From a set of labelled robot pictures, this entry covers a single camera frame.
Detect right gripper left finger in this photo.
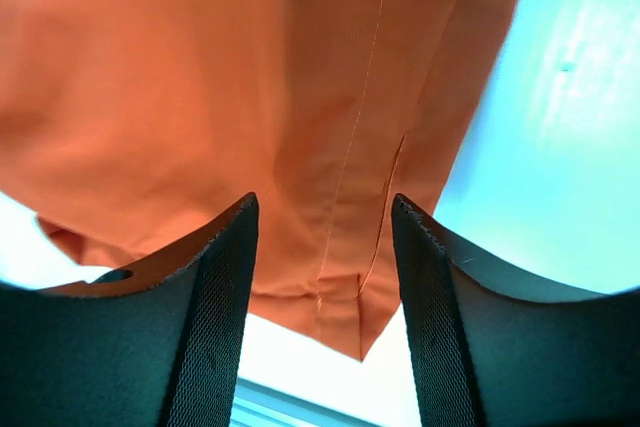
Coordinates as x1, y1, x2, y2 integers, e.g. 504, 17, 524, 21
1, 194, 259, 426

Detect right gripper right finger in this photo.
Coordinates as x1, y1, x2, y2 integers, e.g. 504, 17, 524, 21
391, 195, 639, 426

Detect orange shorts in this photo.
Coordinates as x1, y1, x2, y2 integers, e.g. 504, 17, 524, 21
1, 0, 518, 360

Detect aluminium front rail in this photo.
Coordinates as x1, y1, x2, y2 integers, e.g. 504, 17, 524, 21
234, 379, 351, 426

